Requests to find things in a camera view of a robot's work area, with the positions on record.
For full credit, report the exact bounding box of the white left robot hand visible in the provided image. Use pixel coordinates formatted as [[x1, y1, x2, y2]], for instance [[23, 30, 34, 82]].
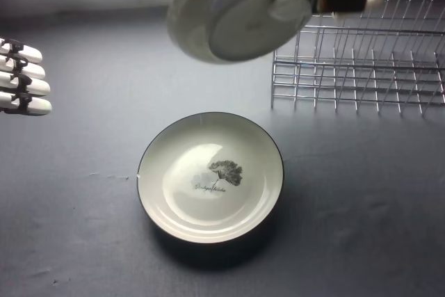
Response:
[[0, 38, 54, 118]]

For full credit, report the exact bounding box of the chrome wire dish rack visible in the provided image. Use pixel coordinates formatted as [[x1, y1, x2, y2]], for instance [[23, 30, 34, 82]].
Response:
[[270, 0, 445, 116]]

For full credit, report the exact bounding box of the white plate with leaf print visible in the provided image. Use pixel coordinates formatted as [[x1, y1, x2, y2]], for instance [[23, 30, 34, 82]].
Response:
[[165, 0, 314, 65], [136, 111, 285, 245]]

